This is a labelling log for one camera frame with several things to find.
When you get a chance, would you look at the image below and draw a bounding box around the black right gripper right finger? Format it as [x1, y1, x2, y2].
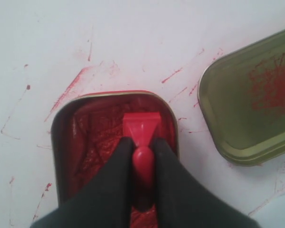
[153, 138, 258, 228]

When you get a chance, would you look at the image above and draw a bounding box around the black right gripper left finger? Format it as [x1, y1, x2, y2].
[32, 137, 134, 228]

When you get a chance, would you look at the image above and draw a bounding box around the red plastic stamp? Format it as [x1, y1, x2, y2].
[123, 112, 161, 212]

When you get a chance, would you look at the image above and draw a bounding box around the red ink pad tin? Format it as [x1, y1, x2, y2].
[51, 91, 178, 228]

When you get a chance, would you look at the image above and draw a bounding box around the gold tin lid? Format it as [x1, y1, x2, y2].
[198, 30, 285, 166]

